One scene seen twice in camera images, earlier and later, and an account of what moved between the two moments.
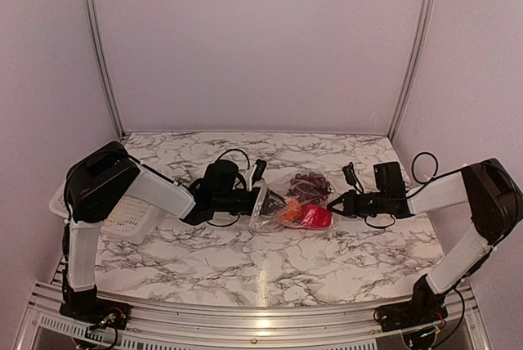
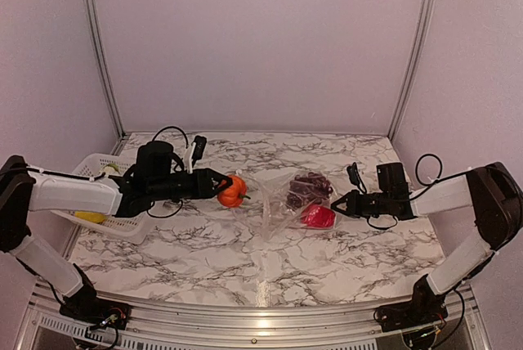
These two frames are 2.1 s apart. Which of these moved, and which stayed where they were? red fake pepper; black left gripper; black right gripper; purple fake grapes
Moved: black left gripper
Stayed: red fake pepper; purple fake grapes; black right gripper
